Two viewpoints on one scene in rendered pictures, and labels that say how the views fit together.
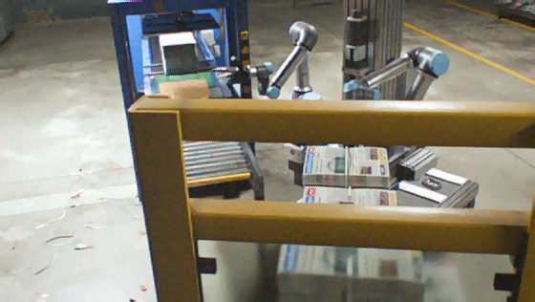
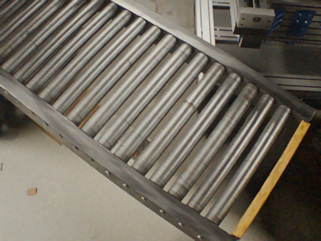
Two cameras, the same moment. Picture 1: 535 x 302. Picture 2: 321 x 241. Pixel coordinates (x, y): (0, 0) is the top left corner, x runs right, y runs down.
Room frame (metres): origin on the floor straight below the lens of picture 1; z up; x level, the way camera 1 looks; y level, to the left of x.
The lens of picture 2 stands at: (2.58, 0.79, 1.88)
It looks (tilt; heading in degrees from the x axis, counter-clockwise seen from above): 64 degrees down; 315
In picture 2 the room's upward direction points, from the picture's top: 3 degrees clockwise
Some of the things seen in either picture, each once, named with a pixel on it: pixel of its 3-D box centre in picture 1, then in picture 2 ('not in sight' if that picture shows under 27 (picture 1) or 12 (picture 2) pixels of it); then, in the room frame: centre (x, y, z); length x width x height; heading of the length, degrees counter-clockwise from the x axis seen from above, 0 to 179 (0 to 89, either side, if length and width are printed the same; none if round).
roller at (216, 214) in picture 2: (210, 179); (251, 162); (2.67, 0.31, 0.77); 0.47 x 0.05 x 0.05; 101
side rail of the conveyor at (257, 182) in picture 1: (239, 139); (148, 24); (3.29, 0.18, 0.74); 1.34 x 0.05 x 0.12; 11
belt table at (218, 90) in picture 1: (186, 92); not in sight; (4.24, 0.63, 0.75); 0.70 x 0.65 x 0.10; 11
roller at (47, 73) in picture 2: not in sight; (73, 46); (3.37, 0.46, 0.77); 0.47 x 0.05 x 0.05; 101
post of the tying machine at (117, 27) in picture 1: (130, 108); not in sight; (3.86, 1.00, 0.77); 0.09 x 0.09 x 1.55; 11
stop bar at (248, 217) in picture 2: (209, 181); (274, 177); (2.59, 0.31, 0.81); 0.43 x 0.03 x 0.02; 101
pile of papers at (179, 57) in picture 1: (179, 53); not in sight; (4.80, 0.74, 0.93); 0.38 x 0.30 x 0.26; 11
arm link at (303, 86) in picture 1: (303, 67); not in sight; (3.31, -0.24, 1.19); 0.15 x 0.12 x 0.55; 20
